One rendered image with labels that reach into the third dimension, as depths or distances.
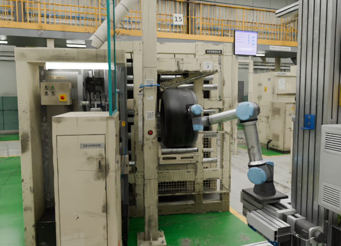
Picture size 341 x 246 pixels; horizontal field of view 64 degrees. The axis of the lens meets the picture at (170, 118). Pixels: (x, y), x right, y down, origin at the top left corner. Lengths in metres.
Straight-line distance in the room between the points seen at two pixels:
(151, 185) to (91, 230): 0.82
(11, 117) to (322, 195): 11.03
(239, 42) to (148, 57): 4.31
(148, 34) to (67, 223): 1.65
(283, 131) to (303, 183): 5.07
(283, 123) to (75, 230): 5.73
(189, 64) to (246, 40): 4.01
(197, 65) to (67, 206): 1.77
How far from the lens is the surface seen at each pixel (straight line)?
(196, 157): 2.53
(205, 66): 2.87
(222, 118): 2.06
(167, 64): 2.79
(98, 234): 2.05
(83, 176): 1.91
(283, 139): 7.03
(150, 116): 2.51
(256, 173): 1.85
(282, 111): 6.99
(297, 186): 2.02
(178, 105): 2.36
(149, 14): 2.60
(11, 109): 11.79
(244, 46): 6.68
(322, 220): 1.93
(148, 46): 2.54
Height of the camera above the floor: 1.40
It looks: 5 degrees down
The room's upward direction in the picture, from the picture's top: straight up
